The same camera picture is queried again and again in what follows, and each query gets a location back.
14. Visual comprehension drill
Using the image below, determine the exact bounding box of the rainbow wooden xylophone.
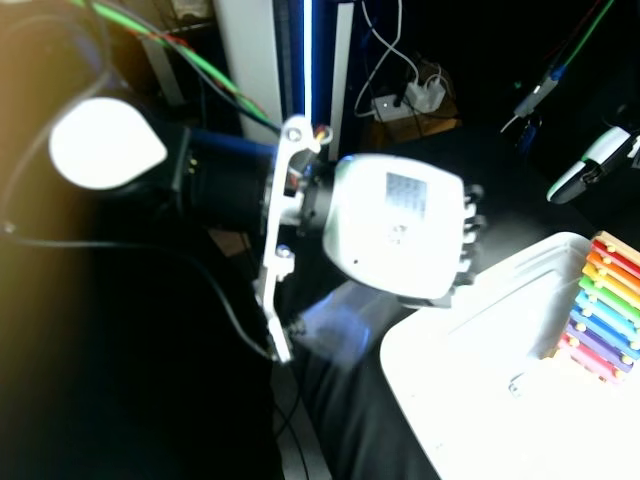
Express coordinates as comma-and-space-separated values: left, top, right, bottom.
541, 229, 640, 386

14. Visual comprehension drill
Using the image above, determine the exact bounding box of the white plastic lid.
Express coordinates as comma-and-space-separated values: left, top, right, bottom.
378, 229, 640, 480

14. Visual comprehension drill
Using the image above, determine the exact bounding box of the black table cloth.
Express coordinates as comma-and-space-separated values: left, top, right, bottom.
277, 119, 640, 480

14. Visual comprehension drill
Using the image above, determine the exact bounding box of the brown cardboard box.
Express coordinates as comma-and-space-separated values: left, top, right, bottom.
363, 58, 462, 147

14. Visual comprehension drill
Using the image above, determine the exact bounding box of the white power strip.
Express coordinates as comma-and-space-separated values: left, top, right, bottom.
371, 73, 447, 125

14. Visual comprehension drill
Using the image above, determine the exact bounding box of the white column with blue light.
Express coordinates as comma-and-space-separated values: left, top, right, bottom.
213, 0, 352, 169

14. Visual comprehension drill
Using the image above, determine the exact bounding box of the white power cable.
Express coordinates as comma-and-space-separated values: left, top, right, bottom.
353, 0, 442, 120

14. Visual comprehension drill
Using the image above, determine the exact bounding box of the grey cable connector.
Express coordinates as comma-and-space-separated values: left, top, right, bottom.
498, 63, 570, 135

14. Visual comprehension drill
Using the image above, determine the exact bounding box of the black cable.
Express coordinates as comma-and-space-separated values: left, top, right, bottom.
0, 218, 282, 362

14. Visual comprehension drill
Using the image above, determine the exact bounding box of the grey metal rail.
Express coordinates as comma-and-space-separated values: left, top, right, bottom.
271, 363, 332, 480

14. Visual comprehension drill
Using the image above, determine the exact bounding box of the green cable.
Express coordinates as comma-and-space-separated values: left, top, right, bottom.
68, 0, 282, 135

